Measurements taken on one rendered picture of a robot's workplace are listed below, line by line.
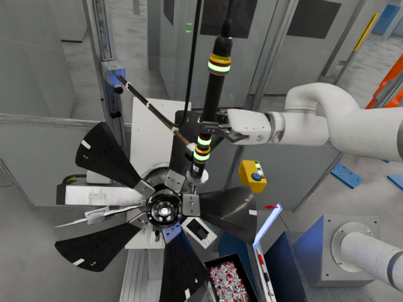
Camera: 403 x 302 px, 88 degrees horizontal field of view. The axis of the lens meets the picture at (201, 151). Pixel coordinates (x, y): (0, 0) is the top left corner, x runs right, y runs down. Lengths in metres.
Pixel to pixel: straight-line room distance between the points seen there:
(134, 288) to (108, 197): 1.03
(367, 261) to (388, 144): 0.58
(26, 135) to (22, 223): 0.92
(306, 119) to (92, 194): 0.78
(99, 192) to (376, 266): 0.98
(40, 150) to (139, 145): 0.97
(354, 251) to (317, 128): 0.52
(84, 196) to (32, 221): 1.47
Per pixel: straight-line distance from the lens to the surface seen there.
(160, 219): 0.73
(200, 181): 0.64
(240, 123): 0.51
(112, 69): 1.00
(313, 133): 0.60
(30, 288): 2.11
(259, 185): 1.12
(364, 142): 0.45
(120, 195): 0.90
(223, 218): 0.79
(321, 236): 0.99
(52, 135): 1.67
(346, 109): 0.50
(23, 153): 1.89
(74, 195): 0.95
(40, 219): 2.37
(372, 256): 0.93
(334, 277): 1.06
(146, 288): 1.84
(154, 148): 0.97
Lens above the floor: 1.84
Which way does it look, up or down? 41 degrees down
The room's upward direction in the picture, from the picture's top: 11 degrees clockwise
